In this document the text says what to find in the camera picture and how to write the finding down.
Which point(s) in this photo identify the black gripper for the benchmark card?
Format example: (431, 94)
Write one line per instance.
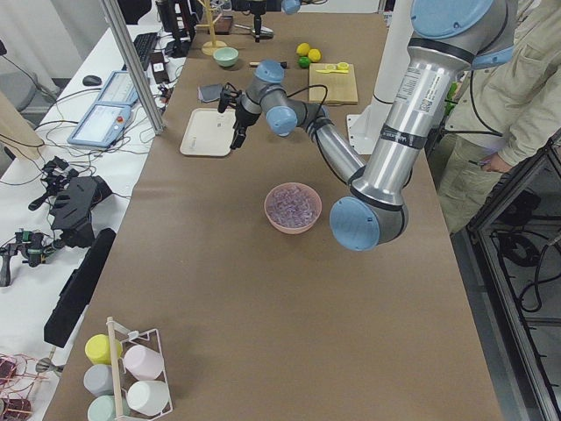
(257, 20)
(241, 117)

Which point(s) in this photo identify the pile of clear ice cubes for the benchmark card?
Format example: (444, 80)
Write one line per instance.
(292, 207)

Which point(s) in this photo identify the steel ice scoop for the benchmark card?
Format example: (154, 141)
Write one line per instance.
(265, 32)

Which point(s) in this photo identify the pink cup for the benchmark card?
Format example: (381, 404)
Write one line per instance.
(143, 363)

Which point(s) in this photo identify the yellow cup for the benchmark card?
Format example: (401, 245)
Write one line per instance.
(97, 349)

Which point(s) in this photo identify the white cup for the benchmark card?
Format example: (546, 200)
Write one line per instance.
(148, 397)

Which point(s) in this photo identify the grey cup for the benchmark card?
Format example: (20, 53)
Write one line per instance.
(98, 380)

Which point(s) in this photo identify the mint cup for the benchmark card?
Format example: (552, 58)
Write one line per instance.
(102, 408)

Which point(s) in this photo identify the cream rabbit tray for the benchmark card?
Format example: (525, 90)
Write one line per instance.
(209, 133)

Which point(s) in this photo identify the grey folded cloth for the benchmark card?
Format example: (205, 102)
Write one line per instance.
(210, 93)

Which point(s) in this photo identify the mint green bowl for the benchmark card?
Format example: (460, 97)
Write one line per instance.
(226, 57)

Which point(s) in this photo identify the steel muddler black tip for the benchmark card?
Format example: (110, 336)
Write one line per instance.
(255, 64)

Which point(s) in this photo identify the yellow lemon far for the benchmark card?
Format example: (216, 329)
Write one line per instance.
(303, 49)

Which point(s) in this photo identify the wooden mug tree stand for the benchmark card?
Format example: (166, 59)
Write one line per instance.
(212, 15)

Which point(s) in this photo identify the green lime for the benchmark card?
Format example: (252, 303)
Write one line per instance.
(304, 62)

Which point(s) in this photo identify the yellow lemon near lime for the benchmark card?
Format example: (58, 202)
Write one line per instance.
(314, 55)

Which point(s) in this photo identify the pink bowl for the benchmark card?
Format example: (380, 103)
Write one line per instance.
(294, 230)

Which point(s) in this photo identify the brown box with label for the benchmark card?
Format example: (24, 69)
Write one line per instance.
(159, 67)

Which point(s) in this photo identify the wooden cutting board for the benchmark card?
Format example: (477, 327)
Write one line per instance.
(339, 88)

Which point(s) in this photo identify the black keyboard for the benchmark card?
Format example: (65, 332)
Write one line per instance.
(145, 44)

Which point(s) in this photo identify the teach pendant far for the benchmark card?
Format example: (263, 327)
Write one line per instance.
(119, 88)

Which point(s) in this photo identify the teach pendant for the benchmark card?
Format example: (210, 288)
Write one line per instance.
(119, 88)
(101, 126)

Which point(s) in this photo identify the teach pendant near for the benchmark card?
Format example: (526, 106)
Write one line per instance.
(101, 126)

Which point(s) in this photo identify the black computer mouse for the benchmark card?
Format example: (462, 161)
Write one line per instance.
(91, 81)

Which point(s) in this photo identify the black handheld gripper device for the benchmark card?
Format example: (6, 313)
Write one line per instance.
(74, 198)

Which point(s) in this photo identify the black long bar box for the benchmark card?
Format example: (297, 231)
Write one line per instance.
(78, 290)

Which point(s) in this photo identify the small handheld gripper device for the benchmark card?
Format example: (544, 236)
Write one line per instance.
(33, 248)

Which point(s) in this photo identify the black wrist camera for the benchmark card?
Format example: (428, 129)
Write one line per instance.
(228, 97)

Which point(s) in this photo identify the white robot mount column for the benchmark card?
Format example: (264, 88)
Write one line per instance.
(364, 128)

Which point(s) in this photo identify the aluminium frame post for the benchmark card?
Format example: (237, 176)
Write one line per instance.
(116, 22)

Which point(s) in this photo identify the white wire cup rack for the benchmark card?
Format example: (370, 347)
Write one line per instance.
(121, 339)

